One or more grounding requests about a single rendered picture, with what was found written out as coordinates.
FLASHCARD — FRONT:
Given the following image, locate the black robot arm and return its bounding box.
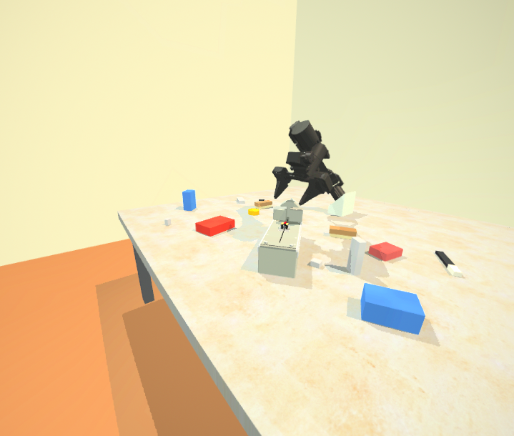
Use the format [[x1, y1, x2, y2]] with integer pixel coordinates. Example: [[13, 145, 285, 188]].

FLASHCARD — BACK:
[[286, 120, 346, 201]]

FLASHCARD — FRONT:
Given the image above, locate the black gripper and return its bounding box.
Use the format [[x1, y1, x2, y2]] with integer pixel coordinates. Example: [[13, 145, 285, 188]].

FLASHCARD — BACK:
[[272, 155, 333, 206]]

